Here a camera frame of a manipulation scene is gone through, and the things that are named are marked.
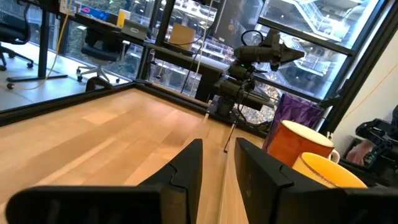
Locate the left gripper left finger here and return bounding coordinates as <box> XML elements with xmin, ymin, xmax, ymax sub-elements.
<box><xmin>138</xmin><ymin>138</ymin><xmax>203</xmax><ymax>224</ymax></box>

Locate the black office chair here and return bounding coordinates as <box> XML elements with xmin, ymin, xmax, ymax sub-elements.
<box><xmin>0</xmin><ymin>0</ymin><xmax>35</xmax><ymax>72</ymax></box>
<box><xmin>76</xmin><ymin>27</ymin><xmax>131</xmax><ymax>85</ymax></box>

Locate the black aluminium table frame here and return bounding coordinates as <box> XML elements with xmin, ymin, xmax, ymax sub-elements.
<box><xmin>0</xmin><ymin>79</ymin><xmax>271</xmax><ymax>138</ymax></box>

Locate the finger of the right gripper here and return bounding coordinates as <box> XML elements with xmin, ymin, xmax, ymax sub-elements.
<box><xmin>280</xmin><ymin>45</ymin><xmax>305</xmax><ymax>63</ymax></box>

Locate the dark monitor screen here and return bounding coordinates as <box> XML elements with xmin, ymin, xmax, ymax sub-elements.
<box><xmin>213</xmin><ymin>0</ymin><xmax>265</xmax><ymax>48</ymax></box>

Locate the yellow cable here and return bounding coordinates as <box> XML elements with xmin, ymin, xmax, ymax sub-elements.
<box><xmin>7</xmin><ymin>0</ymin><xmax>73</xmax><ymax>91</ymax></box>

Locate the purple faceted tumbler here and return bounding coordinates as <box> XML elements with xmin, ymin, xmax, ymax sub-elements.
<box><xmin>262</xmin><ymin>93</ymin><xmax>326</xmax><ymax>152</ymax></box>

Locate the brown cardboard box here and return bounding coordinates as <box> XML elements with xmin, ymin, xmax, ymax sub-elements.
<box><xmin>169</xmin><ymin>23</ymin><xmax>196</xmax><ymax>51</ymax></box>

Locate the orange mug white inside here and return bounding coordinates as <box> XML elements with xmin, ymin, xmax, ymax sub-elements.
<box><xmin>267</xmin><ymin>119</ymin><xmax>341</xmax><ymax>169</ymax></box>

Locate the black office desk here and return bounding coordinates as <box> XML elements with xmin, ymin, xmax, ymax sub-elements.
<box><xmin>18</xmin><ymin>0</ymin><xmax>150</xmax><ymax>83</ymax></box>
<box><xmin>144</xmin><ymin>42</ymin><xmax>231</xmax><ymax>103</ymax></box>

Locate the yellow mug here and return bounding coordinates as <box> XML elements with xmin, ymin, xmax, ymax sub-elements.
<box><xmin>291</xmin><ymin>151</ymin><xmax>368</xmax><ymax>189</ymax></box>

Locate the silver laptop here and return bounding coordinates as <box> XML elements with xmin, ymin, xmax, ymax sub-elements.
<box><xmin>121</xmin><ymin>20</ymin><xmax>150</xmax><ymax>40</ymax></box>

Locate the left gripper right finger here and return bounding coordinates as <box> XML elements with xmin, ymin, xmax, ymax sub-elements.
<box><xmin>234</xmin><ymin>138</ymin><xmax>338</xmax><ymax>224</ymax></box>

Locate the black jointed equipment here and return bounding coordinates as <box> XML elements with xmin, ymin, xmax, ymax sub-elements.
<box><xmin>340</xmin><ymin>105</ymin><xmax>398</xmax><ymax>187</ymax></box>

